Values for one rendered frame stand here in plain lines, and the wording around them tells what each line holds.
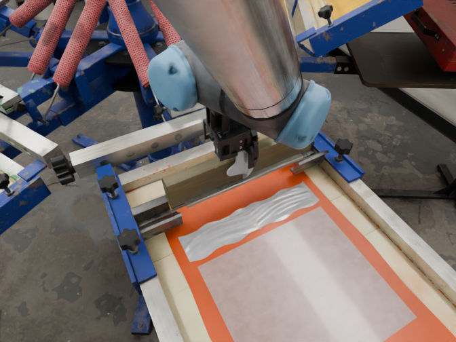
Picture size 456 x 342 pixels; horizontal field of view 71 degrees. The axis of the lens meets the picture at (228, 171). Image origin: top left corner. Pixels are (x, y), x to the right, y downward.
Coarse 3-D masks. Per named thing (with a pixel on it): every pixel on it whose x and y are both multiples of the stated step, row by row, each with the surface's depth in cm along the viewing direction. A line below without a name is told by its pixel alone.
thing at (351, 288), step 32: (256, 192) 83; (320, 192) 83; (288, 224) 77; (320, 224) 77; (288, 256) 71; (320, 256) 71; (352, 256) 71; (320, 288) 66; (352, 288) 66; (384, 288) 66; (352, 320) 62; (384, 320) 62; (416, 320) 62
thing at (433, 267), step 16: (208, 144) 90; (160, 160) 86; (176, 160) 86; (192, 160) 86; (128, 176) 82; (144, 176) 82; (160, 176) 85; (336, 176) 84; (352, 192) 80; (368, 192) 79; (368, 208) 77; (384, 208) 75; (384, 224) 74; (400, 224) 73; (400, 240) 71; (416, 240) 70; (416, 256) 69; (432, 256) 67; (432, 272) 66; (448, 272) 65; (144, 288) 63; (160, 288) 63; (448, 288) 64; (160, 304) 61; (160, 320) 59; (160, 336) 57; (176, 336) 57
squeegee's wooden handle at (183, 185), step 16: (272, 144) 68; (208, 160) 65; (224, 160) 65; (272, 160) 72; (176, 176) 62; (192, 176) 63; (208, 176) 65; (224, 176) 67; (240, 176) 70; (176, 192) 63; (192, 192) 66
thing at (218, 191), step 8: (288, 160) 74; (296, 160) 74; (264, 168) 72; (272, 168) 72; (280, 168) 73; (248, 176) 71; (256, 176) 71; (232, 184) 69; (240, 184) 70; (208, 192) 68; (216, 192) 68; (224, 192) 69; (192, 200) 66; (200, 200) 67
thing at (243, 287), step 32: (192, 224) 77; (224, 256) 71; (256, 256) 71; (192, 288) 66; (224, 288) 66; (256, 288) 66; (288, 288) 66; (224, 320) 62; (256, 320) 62; (288, 320) 62; (320, 320) 62
